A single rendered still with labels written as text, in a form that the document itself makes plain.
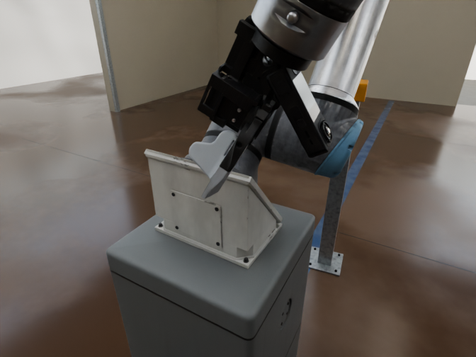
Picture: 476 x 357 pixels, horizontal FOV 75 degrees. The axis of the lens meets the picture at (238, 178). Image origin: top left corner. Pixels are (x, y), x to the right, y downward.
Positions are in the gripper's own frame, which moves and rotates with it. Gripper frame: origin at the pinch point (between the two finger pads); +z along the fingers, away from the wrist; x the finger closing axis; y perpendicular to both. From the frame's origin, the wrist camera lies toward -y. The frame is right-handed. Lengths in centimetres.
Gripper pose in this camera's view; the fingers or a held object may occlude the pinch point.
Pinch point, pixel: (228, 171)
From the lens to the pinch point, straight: 46.7
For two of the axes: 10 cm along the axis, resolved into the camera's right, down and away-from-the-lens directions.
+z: -4.2, 6.3, 6.5
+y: -8.4, -5.5, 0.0
